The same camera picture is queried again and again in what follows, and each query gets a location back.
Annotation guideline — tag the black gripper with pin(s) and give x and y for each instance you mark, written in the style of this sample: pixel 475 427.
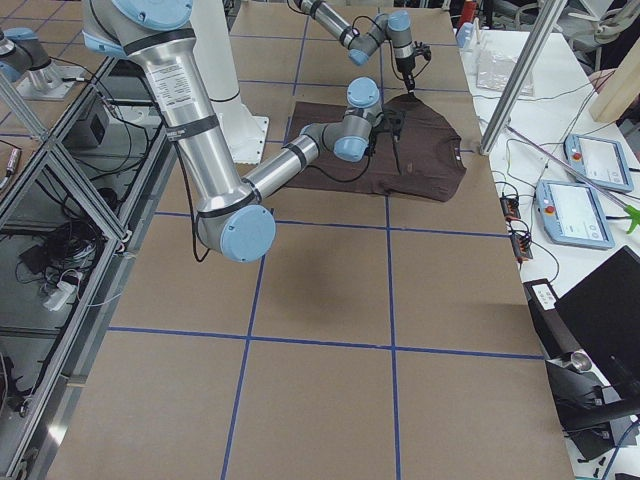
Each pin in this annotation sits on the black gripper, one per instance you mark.
pixel 404 66

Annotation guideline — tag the brown t-shirt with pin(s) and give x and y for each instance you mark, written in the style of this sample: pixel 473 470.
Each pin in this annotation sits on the brown t-shirt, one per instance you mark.
pixel 425 162

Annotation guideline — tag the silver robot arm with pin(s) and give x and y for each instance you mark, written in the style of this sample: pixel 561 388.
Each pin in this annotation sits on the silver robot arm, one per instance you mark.
pixel 392 28
pixel 169 41

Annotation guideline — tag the clear plastic bag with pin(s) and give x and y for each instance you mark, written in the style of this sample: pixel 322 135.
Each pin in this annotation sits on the clear plastic bag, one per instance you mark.
pixel 494 70

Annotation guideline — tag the upper teach pendant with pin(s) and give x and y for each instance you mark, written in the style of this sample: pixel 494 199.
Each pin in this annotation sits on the upper teach pendant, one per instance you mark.
pixel 601 160

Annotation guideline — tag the teach pendant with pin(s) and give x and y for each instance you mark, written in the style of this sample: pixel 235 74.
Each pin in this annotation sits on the teach pendant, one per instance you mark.
pixel 601 160
pixel 572 215

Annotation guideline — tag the lower teach pendant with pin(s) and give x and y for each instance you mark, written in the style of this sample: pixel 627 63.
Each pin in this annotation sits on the lower teach pendant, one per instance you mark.
pixel 572 215

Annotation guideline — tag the green tipped reacher stick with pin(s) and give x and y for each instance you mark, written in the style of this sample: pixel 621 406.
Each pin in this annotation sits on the green tipped reacher stick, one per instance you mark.
pixel 631 211

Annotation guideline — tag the black laptop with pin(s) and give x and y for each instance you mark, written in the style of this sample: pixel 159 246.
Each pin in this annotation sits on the black laptop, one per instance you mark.
pixel 602 314

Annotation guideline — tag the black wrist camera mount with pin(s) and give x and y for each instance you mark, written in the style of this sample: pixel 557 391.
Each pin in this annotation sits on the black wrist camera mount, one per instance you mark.
pixel 420 49
pixel 392 122

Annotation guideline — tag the aluminium frame post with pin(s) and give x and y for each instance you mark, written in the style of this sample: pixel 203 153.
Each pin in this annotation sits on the aluminium frame post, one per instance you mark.
pixel 535 42

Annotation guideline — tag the white camera post base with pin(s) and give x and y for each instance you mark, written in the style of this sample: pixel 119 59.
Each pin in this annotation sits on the white camera post base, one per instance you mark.
pixel 245 133

